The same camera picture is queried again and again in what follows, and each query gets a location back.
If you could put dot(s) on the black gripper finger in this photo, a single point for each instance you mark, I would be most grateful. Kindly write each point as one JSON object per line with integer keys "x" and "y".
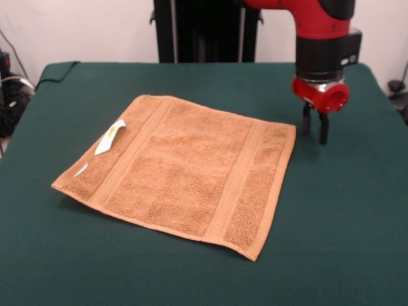
{"x": 306, "y": 119}
{"x": 324, "y": 130}

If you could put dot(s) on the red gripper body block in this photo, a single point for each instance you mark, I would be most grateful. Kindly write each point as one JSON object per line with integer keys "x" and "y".
{"x": 318, "y": 95}

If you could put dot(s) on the tan terry towel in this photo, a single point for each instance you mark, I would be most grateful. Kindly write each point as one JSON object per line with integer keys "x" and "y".
{"x": 191, "y": 175}

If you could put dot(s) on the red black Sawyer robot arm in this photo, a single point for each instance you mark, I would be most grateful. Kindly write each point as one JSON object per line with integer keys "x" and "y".
{"x": 318, "y": 25}

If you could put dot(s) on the black power adapter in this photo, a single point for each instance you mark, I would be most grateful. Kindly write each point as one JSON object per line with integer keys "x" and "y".
{"x": 395, "y": 86}

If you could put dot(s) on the dark green table cloth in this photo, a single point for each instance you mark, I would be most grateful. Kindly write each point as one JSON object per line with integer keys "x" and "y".
{"x": 95, "y": 255}

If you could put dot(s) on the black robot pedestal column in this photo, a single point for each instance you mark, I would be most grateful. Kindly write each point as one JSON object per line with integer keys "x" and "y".
{"x": 207, "y": 32}

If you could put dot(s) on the small black wall device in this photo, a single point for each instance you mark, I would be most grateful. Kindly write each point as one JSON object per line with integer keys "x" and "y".
{"x": 4, "y": 60}

